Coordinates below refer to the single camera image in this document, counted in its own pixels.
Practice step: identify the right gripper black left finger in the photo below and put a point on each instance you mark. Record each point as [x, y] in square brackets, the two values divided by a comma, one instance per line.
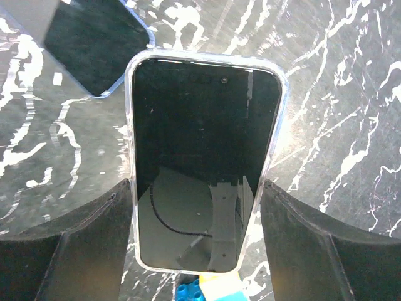
[77, 256]

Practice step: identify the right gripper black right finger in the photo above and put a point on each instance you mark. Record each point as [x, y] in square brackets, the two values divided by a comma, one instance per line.
[313, 256]

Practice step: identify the black phone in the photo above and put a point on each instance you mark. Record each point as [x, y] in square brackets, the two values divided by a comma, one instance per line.
[202, 129]

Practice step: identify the blue cased phone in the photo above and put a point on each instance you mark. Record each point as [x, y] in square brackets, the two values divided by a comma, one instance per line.
[95, 40]

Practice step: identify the toy figure with blue body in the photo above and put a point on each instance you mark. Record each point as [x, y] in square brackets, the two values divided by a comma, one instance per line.
[226, 287]

